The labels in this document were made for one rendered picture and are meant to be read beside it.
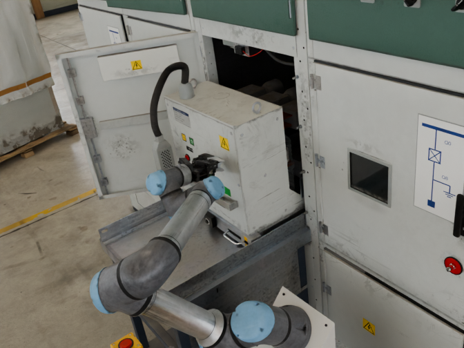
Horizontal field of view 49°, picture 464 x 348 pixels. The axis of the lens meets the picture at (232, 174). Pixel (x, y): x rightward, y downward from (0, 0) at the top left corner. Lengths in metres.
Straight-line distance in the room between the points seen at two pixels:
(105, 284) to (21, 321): 2.12
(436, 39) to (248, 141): 0.74
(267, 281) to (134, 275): 0.93
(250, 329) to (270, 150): 0.70
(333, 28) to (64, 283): 2.57
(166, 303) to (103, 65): 1.24
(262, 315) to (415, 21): 0.89
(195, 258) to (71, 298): 1.52
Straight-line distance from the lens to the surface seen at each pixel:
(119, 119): 2.44
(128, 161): 2.55
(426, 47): 1.43
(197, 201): 1.50
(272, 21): 1.83
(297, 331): 1.64
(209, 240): 2.15
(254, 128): 1.83
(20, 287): 3.73
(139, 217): 2.33
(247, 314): 1.54
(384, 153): 1.64
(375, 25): 1.51
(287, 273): 2.19
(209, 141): 1.95
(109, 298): 1.37
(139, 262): 1.30
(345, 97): 1.67
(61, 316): 3.36
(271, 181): 1.96
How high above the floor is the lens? 2.11
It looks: 29 degrees down
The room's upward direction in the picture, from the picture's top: 9 degrees counter-clockwise
